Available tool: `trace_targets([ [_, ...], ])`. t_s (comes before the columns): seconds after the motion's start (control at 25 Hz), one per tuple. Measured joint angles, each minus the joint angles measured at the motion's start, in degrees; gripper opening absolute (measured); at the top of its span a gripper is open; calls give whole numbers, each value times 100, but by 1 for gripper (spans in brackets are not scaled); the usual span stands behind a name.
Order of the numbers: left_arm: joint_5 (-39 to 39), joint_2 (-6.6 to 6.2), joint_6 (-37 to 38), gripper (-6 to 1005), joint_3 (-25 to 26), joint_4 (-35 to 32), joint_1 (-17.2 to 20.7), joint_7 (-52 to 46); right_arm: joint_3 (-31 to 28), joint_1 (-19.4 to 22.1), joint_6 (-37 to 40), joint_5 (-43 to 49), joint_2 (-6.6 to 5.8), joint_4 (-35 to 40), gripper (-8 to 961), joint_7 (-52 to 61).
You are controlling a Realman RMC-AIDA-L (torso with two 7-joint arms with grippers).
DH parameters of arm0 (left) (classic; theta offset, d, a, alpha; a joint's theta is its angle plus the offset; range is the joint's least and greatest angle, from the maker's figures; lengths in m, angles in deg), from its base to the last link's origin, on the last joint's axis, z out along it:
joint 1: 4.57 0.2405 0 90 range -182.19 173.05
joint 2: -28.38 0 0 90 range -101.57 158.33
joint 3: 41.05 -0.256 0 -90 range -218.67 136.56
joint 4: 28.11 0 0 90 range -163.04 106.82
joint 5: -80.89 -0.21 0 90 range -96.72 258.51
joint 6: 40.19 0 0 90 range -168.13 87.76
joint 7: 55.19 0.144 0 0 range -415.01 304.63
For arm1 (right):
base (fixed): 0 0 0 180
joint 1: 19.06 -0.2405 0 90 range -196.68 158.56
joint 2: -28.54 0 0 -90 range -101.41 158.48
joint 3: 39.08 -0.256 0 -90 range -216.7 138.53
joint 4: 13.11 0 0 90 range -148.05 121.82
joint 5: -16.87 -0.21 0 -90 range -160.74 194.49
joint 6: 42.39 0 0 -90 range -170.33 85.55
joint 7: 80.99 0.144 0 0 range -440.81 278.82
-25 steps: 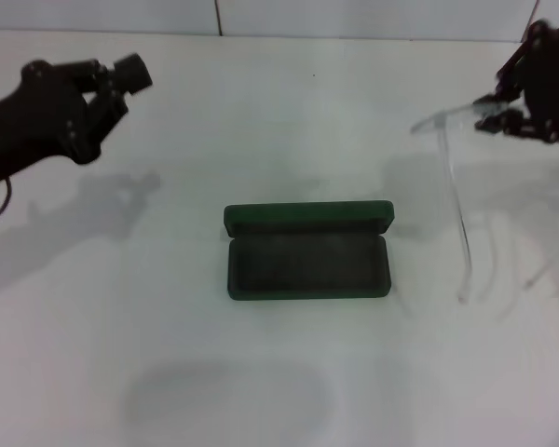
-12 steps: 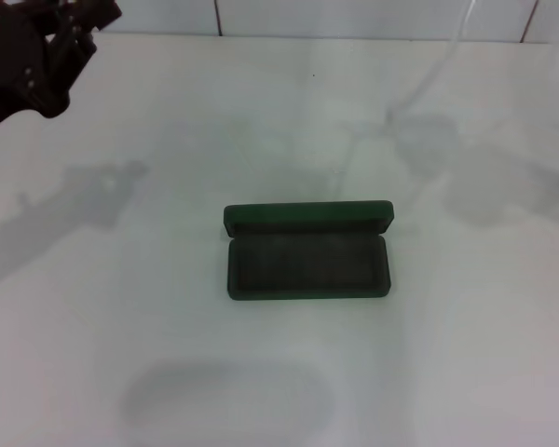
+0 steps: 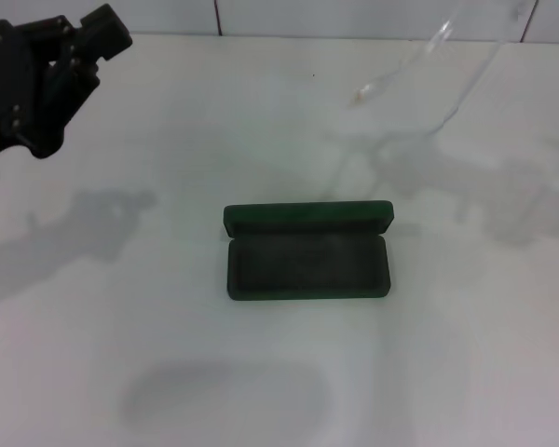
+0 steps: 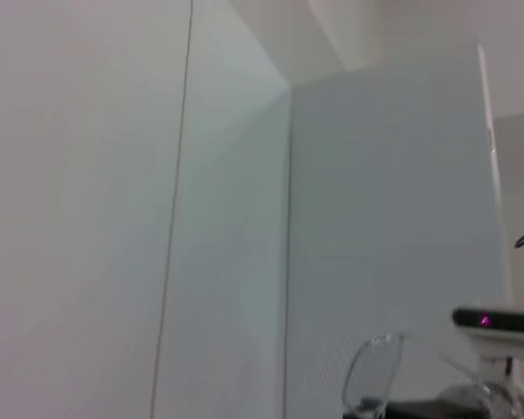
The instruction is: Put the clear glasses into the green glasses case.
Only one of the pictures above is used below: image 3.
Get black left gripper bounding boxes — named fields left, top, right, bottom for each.
left=0, top=3, right=134, bottom=162

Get clear plastic glasses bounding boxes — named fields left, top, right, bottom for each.
left=347, top=0, right=541, bottom=139

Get green glasses case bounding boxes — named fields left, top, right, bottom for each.
left=223, top=199, right=396, bottom=303

